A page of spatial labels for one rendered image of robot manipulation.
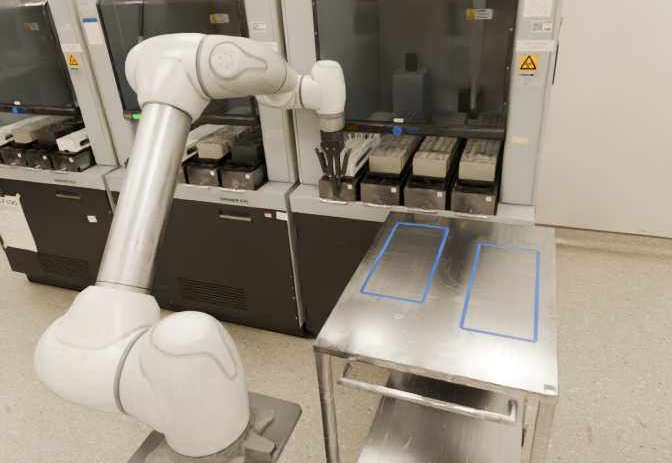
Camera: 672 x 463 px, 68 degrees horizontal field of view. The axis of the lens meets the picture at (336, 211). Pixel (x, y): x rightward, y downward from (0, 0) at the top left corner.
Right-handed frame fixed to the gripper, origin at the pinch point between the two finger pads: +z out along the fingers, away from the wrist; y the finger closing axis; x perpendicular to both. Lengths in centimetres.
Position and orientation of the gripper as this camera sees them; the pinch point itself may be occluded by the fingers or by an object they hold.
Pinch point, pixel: (335, 185)
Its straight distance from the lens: 171.9
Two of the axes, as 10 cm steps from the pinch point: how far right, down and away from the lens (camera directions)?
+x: -3.5, 4.5, -8.2
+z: 0.6, 8.9, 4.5
